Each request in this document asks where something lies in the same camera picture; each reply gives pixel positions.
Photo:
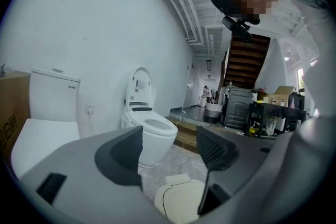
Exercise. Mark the white smart toilet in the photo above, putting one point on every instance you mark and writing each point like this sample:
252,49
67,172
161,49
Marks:
155,133

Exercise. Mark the white toilet with tank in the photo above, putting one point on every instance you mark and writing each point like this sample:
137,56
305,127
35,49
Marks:
50,112

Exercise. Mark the white wall socket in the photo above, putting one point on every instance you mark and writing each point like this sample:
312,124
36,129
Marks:
89,109

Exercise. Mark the open cardboard box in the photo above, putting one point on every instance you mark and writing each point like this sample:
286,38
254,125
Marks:
282,94

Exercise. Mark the brown cardboard box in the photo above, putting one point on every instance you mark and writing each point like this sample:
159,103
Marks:
13,110

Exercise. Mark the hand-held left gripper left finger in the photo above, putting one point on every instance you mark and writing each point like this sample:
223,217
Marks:
123,162

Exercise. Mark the window with dark frame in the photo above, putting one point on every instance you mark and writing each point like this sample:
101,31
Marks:
301,81

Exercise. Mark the white and black waste basket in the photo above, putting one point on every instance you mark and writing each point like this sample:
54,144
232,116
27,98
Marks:
212,112

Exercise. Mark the black head-worn camera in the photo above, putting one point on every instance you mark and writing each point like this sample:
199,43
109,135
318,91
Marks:
237,27

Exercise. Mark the cream trash bin lid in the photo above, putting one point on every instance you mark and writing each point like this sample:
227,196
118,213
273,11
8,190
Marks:
178,179

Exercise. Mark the wooden step platform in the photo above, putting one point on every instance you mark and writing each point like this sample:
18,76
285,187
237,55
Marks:
187,133

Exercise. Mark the black metal rack table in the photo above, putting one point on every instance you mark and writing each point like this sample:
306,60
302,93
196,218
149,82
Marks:
278,112

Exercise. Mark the brown wooden staircase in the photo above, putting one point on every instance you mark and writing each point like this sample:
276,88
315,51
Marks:
245,60

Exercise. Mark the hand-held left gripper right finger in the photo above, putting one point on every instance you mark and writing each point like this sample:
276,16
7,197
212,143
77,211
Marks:
212,150

